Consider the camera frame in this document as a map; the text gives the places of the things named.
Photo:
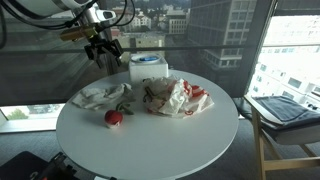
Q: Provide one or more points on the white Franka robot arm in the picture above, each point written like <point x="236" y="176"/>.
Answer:
<point x="40" y="6"/>

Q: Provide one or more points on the white round plate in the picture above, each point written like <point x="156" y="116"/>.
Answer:
<point x="136" y="59"/>

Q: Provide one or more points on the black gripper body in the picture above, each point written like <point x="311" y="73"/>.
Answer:
<point x="99" y="42"/>

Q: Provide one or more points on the dark blue folded blanket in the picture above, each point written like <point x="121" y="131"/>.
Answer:
<point x="286" y="108"/>

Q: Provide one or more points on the white plastic bag red print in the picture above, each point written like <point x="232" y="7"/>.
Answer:
<point x="173" y="96"/>

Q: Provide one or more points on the wooden chair frame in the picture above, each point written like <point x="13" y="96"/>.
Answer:
<point x="258" y="140"/>

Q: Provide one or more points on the small blue object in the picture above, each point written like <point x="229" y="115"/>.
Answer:
<point x="149" y="59"/>

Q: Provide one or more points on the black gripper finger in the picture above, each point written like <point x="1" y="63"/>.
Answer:
<point x="117" y="53"/>
<point x="99" y="60"/>

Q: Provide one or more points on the gold wrist camera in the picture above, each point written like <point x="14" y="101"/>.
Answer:
<point x="76" y="33"/>

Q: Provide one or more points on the white square box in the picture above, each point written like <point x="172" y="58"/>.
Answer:
<point x="148" y="71"/>

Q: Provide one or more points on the white terry cloth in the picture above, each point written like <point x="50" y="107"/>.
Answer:
<point x="100" y="95"/>

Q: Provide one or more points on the grey seat cushion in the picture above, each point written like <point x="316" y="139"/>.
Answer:
<point x="293" y="133"/>

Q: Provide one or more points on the red radish toy green leaves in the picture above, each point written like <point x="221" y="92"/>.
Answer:
<point x="113" y="118"/>

